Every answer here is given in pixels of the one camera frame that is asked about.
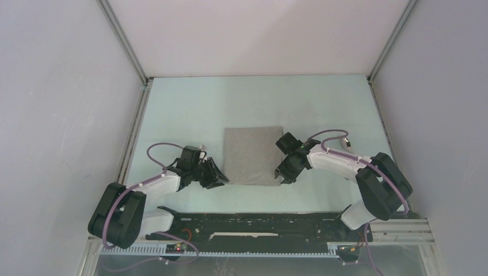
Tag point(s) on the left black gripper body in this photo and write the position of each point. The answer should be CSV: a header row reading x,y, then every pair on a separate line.
x,y
197,171

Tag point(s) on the grey cloth napkin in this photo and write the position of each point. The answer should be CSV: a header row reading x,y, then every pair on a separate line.
x,y
250,155

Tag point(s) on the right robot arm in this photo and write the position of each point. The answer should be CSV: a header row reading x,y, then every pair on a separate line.
x,y
383,187

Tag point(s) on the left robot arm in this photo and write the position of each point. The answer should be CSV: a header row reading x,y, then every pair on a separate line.
x,y
123,213

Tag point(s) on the metal spoon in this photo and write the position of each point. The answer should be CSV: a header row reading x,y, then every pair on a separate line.
x,y
345,143

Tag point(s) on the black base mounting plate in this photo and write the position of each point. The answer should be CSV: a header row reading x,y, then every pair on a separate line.
x,y
266,233

